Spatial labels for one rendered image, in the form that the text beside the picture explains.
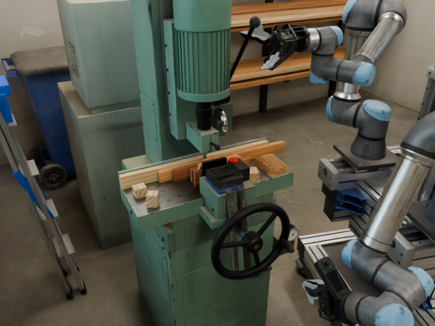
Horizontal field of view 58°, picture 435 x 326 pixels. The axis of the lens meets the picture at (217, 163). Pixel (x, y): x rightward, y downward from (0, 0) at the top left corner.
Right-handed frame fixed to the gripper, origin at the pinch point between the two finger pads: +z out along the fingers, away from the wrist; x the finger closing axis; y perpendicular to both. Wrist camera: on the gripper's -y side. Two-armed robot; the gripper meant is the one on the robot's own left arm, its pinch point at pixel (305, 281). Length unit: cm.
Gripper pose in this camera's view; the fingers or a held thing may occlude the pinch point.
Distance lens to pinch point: 127.8
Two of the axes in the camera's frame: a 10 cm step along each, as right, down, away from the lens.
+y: 2.1, 9.8, 0.2
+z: -4.0, 0.6, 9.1
